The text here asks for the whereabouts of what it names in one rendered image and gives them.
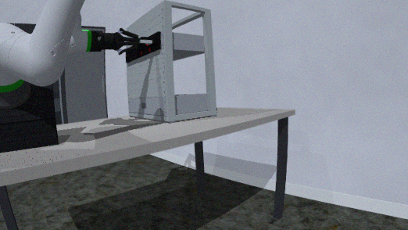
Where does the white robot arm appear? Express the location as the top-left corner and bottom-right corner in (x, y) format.
(0, 0), (104, 109)

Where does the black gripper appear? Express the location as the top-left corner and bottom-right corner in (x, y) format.
(102, 28), (152, 55)

